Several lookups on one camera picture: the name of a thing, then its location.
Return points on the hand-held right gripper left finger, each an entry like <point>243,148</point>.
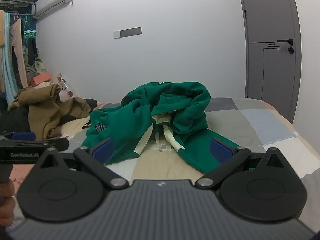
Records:
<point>103,151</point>

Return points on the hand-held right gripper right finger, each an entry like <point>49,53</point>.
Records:
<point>220,152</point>

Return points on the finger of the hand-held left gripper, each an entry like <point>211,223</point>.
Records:
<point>62,144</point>
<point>23,136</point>

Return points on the green hoodie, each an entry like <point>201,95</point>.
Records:
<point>125,130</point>

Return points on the black clothes pile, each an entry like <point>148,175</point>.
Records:
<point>13,120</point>

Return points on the metal clothes rack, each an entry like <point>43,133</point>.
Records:
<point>17,3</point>

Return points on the person's left hand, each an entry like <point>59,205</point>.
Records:
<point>6,205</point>

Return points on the khaki brown jacket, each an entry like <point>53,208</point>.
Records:
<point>45,107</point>

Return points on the patchwork bed blanket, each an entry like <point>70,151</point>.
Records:
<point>262,127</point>

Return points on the pink box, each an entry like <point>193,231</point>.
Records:
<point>42,78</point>

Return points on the clear plastic package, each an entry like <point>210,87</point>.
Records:
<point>64,82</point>

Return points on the camouflage cloth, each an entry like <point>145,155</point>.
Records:
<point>37,67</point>

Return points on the light blue hanging towel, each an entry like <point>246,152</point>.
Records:
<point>10,62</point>

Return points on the beige hanging garment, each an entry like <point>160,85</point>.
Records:
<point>20,55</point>

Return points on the teal clip hanger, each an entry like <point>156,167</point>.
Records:
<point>30,32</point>

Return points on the black door lock knob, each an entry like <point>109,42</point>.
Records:
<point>290,50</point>

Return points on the grey door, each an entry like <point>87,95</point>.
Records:
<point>272,30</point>

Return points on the white air conditioner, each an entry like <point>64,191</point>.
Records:
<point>52,0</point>

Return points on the grey wall switch panel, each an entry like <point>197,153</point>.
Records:
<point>127,32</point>

